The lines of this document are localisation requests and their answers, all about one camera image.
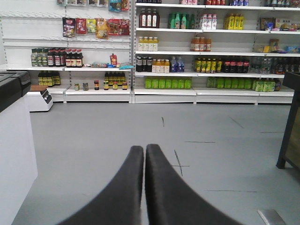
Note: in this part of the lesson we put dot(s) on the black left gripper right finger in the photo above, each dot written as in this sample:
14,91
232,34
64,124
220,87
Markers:
171,201

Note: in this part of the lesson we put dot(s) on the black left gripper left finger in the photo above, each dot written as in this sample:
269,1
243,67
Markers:
119,203

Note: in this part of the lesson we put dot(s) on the white checkout counter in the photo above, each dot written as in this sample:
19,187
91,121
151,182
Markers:
18,165

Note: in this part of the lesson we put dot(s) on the white small appliance box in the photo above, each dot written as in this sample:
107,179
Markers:
39,98

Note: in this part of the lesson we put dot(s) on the white store shelf right unit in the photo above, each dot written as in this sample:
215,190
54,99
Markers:
216,51

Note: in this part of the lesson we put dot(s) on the white store shelf unit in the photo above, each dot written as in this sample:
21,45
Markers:
216,51
75,47

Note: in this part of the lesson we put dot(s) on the white store shelf left unit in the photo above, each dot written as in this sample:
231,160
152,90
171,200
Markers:
75,47

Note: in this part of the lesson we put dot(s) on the black produce stand frame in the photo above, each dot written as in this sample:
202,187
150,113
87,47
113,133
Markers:
290,147

